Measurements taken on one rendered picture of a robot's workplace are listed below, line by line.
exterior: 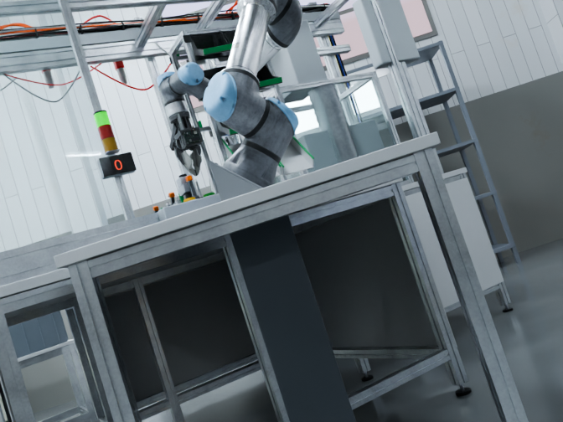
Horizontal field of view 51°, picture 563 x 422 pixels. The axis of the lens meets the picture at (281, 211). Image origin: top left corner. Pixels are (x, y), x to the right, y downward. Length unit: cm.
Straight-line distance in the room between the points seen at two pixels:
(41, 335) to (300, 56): 223
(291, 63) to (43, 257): 197
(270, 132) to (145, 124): 469
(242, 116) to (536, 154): 520
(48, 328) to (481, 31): 498
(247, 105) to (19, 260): 80
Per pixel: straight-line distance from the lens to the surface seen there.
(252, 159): 157
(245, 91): 156
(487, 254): 358
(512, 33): 677
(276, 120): 159
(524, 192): 643
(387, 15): 374
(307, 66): 341
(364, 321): 279
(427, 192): 138
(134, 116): 628
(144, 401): 358
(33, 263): 186
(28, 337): 387
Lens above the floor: 70
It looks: 4 degrees up
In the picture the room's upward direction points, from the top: 18 degrees counter-clockwise
